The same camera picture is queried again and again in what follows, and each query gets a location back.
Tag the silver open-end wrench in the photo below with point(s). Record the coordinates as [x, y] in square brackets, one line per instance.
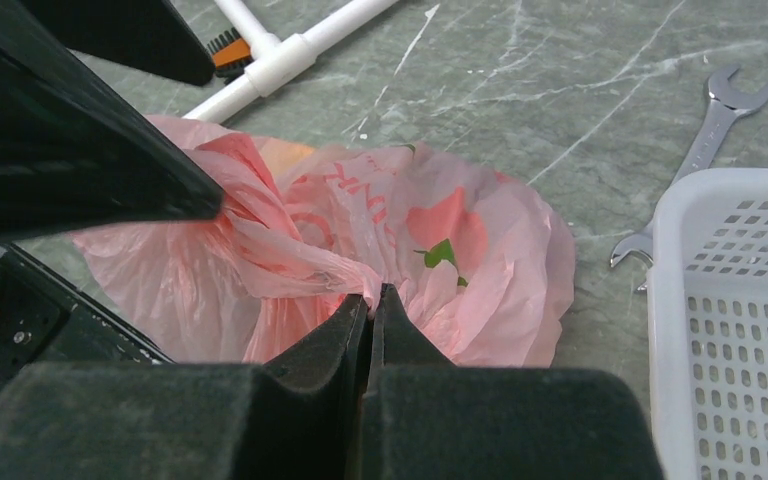
[725, 105]

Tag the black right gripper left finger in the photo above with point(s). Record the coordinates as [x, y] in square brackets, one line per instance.
[286, 419]

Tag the orange black brush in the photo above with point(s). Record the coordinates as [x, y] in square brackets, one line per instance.
[231, 54]

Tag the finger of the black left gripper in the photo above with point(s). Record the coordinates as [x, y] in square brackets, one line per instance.
[73, 153]
[146, 35]

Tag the white perforated plastic basket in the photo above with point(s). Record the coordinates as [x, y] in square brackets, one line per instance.
[707, 302]

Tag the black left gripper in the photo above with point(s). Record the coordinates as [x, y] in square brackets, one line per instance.
[44, 317]

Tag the pink plastic bag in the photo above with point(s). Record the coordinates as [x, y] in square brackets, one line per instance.
[482, 264]

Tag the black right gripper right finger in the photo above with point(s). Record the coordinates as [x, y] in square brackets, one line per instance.
[422, 417]

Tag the white PVC pipe frame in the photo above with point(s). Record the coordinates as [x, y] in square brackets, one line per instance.
[275, 62]

